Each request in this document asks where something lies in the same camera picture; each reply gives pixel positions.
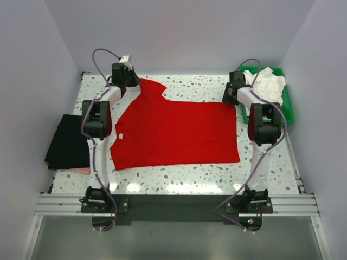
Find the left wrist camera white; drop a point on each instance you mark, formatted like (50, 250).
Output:
(126, 61)

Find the red t-shirt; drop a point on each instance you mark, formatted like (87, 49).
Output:
(155, 131)

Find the black folded t-shirt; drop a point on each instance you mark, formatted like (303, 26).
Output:
(68, 148)

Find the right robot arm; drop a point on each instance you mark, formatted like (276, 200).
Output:
(265, 132)

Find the pink folded t-shirt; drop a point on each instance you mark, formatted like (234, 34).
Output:
(84, 171)

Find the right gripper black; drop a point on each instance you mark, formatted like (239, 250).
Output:
(226, 98)

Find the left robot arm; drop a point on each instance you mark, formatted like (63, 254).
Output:
(96, 126)

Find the green plastic bin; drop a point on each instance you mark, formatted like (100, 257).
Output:
(250, 73)

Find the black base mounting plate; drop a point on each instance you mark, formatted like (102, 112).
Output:
(176, 208)

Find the aluminium frame rail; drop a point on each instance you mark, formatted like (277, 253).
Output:
(186, 182)

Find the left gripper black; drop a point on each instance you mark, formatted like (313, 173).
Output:
(136, 79)

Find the white t-shirt in bin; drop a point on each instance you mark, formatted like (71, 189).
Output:
(268, 86)

